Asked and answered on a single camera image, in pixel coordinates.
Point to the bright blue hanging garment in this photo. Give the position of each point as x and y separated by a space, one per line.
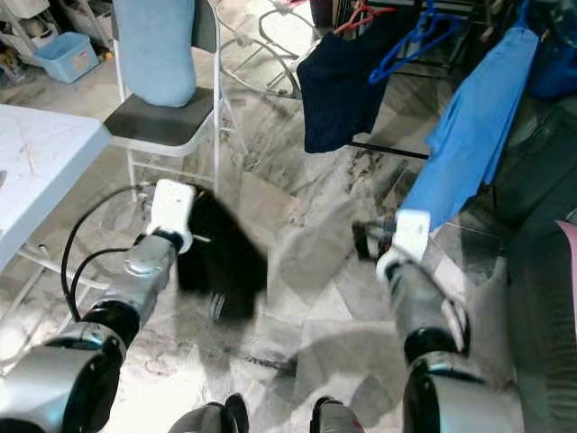
473 126

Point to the grey robot right leg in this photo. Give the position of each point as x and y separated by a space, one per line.
335 419

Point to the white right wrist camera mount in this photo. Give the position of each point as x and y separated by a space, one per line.
407 234

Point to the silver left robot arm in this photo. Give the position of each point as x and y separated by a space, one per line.
144 275

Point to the red clothes hanger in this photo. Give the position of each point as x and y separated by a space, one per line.
356 18

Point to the pink mat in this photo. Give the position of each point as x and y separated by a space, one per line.
568 244

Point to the light blue cushion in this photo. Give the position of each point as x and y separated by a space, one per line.
155 50

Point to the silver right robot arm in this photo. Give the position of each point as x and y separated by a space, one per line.
424 316

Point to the white folding chair black seat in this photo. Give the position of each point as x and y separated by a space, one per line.
158 126

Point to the dark navy hanging garment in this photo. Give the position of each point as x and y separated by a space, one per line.
347 90

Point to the dark blue sofa cushion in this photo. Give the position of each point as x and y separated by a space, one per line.
554 63

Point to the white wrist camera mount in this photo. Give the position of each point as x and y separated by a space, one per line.
171 212
407 234

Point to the pale plastic folding table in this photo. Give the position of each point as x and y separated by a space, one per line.
45 153

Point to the black garment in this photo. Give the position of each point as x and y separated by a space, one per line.
230 262

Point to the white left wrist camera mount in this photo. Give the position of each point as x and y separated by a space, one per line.
171 212

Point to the black clothes rack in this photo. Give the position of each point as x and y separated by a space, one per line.
388 149

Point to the grey robot leg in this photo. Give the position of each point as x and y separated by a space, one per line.
335 419
216 417

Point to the chrome tube frame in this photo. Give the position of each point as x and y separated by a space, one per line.
275 77

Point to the grey robot left leg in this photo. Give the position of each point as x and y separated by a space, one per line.
216 417

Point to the blue plastic storage box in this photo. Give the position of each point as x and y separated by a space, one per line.
65 56

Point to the grey green leather sofa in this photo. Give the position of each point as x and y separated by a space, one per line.
541 298

